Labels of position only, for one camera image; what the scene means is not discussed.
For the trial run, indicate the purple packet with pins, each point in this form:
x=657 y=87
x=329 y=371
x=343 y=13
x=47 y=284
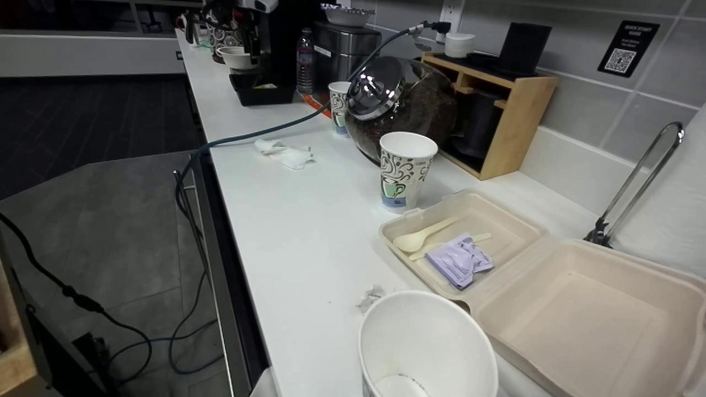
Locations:
x=460 y=261

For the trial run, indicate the small white cup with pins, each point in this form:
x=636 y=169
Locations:
x=460 y=45

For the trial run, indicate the white wall outlet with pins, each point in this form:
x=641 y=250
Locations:
x=451 y=13

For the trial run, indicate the black sign stand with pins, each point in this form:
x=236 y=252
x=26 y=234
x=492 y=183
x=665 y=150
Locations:
x=522 y=47

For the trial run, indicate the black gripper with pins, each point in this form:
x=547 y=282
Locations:
x=257 y=23

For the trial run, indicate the crumpled white wrapper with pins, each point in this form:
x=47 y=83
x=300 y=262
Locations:
x=288 y=154

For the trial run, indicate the silver countertop appliance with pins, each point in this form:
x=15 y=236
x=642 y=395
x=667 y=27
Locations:
x=344 y=58

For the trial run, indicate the beige plastic spoon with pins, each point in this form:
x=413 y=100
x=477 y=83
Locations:
x=412 y=238

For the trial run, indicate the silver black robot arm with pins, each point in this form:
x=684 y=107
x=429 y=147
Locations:
x=258 y=3

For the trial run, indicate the black silver coffee maker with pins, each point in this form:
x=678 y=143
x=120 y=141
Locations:
x=288 y=45

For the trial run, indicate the black QR code sign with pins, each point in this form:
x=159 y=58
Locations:
x=627 y=47

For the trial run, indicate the clear water bottle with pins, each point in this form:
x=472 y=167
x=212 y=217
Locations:
x=305 y=62

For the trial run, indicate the wooden countertop organizer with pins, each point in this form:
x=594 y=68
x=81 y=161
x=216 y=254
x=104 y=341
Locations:
x=522 y=124

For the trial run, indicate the beige clamshell takeout container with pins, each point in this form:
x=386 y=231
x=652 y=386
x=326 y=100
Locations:
x=587 y=322

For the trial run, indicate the small clear wrapper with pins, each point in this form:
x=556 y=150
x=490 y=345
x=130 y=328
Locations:
x=370 y=295

